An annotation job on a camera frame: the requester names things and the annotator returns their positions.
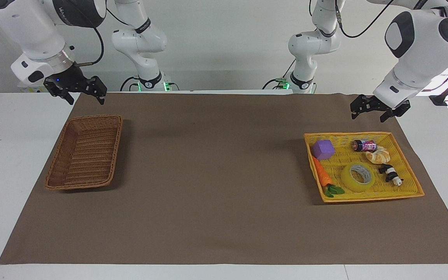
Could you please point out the yellowish clear tape roll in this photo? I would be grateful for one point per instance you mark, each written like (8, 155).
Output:
(349, 179)

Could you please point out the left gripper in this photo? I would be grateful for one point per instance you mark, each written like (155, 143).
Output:
(402, 109)

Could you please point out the yellow woven basket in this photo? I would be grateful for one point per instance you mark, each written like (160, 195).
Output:
(401, 171)

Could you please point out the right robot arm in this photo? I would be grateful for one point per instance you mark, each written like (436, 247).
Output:
(33, 37)

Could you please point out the toy carrot with green leaves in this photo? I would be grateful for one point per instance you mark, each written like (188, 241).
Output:
(322, 173)

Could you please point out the toy croissant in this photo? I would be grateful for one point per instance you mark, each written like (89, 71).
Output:
(378, 155)

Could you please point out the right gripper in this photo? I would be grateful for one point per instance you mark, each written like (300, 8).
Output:
(67, 77)

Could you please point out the small dark can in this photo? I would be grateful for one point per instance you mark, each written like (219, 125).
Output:
(365, 146)

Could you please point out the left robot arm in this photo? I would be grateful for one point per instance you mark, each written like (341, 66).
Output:
(414, 54)

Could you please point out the purple cube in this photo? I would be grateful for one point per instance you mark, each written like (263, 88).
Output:
(322, 150)

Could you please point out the brown wicker basket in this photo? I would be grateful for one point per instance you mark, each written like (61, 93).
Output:
(86, 153)

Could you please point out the black and white panda toy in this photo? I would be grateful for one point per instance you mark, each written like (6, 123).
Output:
(389, 174)

